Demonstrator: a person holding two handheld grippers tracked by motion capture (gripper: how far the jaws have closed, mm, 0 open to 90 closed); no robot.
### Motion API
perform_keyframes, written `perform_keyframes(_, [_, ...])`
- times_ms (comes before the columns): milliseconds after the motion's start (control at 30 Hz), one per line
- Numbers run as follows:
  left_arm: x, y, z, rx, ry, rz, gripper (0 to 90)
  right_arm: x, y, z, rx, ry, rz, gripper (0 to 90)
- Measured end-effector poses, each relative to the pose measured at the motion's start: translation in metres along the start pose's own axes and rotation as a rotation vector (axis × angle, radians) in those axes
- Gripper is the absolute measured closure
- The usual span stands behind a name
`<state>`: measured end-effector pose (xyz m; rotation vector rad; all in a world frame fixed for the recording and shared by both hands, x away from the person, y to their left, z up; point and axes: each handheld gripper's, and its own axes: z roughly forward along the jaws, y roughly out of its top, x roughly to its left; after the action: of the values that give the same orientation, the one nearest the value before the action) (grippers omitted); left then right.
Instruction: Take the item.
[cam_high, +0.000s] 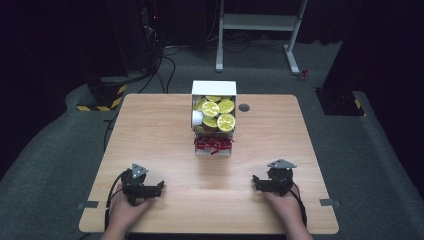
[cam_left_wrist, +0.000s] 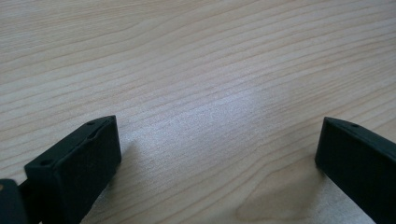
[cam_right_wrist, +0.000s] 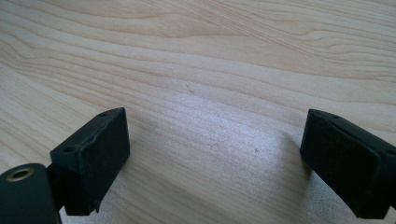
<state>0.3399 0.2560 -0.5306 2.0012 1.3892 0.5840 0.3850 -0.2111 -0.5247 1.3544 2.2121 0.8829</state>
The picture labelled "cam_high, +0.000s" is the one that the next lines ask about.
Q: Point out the white metal stand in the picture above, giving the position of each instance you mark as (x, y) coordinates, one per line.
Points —
(256, 21)

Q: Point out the black yellow striped base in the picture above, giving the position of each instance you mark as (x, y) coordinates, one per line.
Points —
(106, 96)

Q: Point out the black stand base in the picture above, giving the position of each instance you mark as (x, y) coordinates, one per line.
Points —
(338, 101)

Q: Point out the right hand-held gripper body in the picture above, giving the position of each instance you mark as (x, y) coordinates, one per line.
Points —
(281, 175)

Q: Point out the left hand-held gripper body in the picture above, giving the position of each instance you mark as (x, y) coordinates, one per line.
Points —
(134, 181)

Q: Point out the small red floor object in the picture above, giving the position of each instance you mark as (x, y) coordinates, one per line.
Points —
(303, 75)

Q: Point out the white cup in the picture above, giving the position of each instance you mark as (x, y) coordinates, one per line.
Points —
(197, 117)

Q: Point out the person's right hand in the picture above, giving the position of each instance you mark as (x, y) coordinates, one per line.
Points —
(283, 208)

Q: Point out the person's left hand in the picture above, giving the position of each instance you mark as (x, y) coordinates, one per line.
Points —
(125, 211)

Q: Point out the white cardboard box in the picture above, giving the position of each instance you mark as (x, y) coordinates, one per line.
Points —
(213, 88)

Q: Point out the grey table grommet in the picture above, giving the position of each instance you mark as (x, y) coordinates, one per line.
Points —
(244, 107)

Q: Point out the grey tape strip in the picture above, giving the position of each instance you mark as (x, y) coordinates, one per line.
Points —
(330, 202)
(88, 204)

